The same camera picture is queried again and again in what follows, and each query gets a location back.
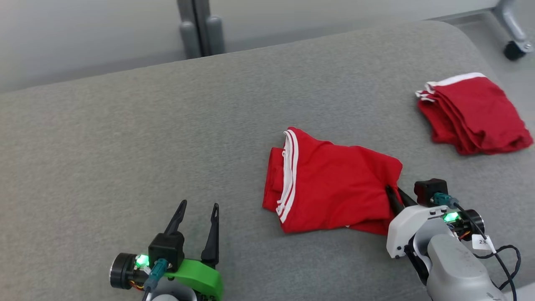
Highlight small white paper tag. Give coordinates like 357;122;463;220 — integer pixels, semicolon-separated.
471;234;497;254

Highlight grey leg with black caster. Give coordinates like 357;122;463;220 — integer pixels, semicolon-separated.
493;0;535;61

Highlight thin black looped cable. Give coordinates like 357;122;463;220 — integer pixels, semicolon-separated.
474;245;522;291

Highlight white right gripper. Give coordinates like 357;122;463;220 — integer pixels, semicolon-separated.
385;184;486;259

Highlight red white shorts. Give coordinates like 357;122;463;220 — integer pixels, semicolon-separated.
262;127;404;235
415;72;534;156

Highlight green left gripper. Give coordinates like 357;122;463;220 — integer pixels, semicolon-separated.
110;200;224;301

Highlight grey partition post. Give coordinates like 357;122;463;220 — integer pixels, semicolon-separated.
176;0;226;59

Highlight left camera cable teal plug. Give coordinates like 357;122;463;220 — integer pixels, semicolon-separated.
142;258;168;301

